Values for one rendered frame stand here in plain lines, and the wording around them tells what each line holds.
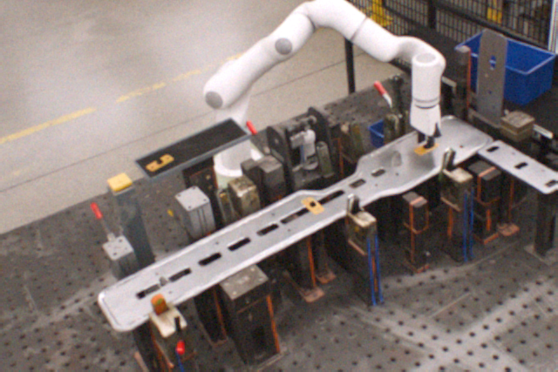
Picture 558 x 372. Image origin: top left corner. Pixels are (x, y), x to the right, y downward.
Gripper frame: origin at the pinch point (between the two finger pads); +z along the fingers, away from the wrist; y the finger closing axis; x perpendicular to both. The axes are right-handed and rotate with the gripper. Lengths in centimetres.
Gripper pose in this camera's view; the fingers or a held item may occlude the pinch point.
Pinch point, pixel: (425, 140)
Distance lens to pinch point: 257.3
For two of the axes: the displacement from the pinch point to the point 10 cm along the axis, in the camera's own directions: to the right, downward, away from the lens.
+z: 1.3, 7.9, 5.9
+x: 8.4, -4.0, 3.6
